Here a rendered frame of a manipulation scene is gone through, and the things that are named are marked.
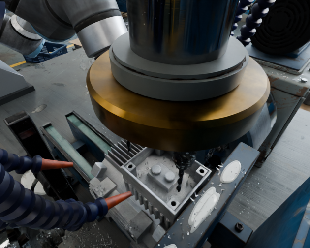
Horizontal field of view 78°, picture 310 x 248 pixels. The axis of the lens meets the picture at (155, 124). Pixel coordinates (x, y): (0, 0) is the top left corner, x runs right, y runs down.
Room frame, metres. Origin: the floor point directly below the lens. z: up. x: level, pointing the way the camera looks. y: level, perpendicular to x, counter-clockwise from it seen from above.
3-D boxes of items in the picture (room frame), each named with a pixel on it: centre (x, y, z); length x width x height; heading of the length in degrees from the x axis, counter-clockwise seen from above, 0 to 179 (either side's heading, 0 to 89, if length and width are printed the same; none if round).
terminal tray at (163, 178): (0.19, -0.02, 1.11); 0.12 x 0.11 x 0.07; 47
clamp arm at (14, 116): (0.20, 0.19, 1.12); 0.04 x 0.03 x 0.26; 47
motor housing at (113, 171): (0.22, 0.01, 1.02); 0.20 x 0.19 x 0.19; 47
